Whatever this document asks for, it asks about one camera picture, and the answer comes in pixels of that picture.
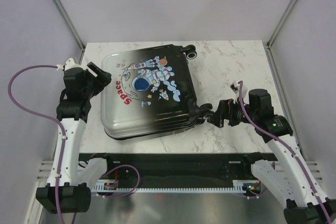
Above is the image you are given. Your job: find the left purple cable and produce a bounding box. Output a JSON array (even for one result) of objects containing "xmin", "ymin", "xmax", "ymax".
[{"xmin": 7, "ymin": 65, "xmax": 140, "ymax": 224}]

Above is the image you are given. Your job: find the right aluminium frame post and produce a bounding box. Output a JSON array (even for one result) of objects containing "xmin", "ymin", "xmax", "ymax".
[{"xmin": 266, "ymin": 0, "xmax": 316, "ymax": 49}]

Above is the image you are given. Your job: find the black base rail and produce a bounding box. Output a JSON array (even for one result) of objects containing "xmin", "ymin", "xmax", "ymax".
[{"xmin": 79, "ymin": 153, "xmax": 254, "ymax": 188}]

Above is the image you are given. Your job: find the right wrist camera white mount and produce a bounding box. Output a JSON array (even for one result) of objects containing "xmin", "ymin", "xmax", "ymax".
[{"xmin": 230, "ymin": 81, "xmax": 248, "ymax": 103}]

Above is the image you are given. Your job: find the light blue cable duct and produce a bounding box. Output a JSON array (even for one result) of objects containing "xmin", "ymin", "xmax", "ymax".
[{"xmin": 91, "ymin": 180, "xmax": 259, "ymax": 194}]

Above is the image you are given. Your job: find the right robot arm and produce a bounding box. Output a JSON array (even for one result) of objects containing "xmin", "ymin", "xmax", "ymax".
[{"xmin": 208, "ymin": 82, "xmax": 335, "ymax": 223}]

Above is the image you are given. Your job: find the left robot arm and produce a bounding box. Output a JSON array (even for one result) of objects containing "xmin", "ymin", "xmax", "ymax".
[{"xmin": 36, "ymin": 59, "xmax": 115, "ymax": 214}]

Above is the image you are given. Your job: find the white suitcase with dark lining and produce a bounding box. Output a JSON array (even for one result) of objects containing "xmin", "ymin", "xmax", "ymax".
[{"xmin": 101, "ymin": 44, "xmax": 213, "ymax": 140}]

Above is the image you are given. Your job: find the left aluminium frame post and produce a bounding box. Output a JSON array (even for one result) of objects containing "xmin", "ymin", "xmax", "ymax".
[{"xmin": 52, "ymin": 0, "xmax": 86, "ymax": 52}]

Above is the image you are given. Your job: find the aluminium frame post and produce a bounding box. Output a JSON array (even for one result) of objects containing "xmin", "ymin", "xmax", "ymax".
[
  {"xmin": 52, "ymin": 0, "xmax": 86, "ymax": 52},
  {"xmin": 266, "ymin": 0, "xmax": 316, "ymax": 49}
]

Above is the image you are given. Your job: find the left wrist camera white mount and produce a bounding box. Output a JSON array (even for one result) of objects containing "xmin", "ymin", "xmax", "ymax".
[{"xmin": 56, "ymin": 58, "xmax": 83, "ymax": 72}]

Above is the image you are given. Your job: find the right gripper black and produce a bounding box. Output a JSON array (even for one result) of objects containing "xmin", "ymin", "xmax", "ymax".
[{"xmin": 207, "ymin": 97, "xmax": 258, "ymax": 127}]

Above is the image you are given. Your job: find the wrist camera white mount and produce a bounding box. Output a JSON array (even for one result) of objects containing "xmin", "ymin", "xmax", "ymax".
[
  {"xmin": 230, "ymin": 81, "xmax": 248, "ymax": 103},
  {"xmin": 56, "ymin": 58, "xmax": 83, "ymax": 72}
]

